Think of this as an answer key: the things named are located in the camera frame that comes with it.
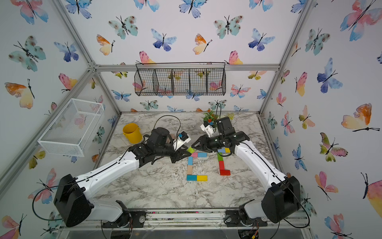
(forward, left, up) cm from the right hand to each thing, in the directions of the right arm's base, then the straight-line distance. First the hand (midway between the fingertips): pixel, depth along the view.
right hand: (195, 146), depth 73 cm
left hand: (0, +3, -3) cm, 4 cm away
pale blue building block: (-4, -12, +4) cm, 14 cm away
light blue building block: (+4, +4, -23) cm, 24 cm away
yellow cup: (+17, +41, -14) cm, 47 cm away
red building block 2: (-2, -17, -24) cm, 29 cm away
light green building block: (-1, +2, -2) cm, 3 cm away
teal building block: (-6, +2, -25) cm, 26 cm away
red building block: (+1, -16, -24) cm, 29 cm away
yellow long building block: (-5, -14, +6) cm, 16 cm away
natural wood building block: (-2, +4, -25) cm, 25 cm away
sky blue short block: (+8, -4, -23) cm, 25 cm away
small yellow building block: (-6, -4, -24) cm, 26 cm away
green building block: (+8, -15, -24) cm, 30 cm away
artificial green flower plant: (+27, -9, -9) cm, 30 cm away
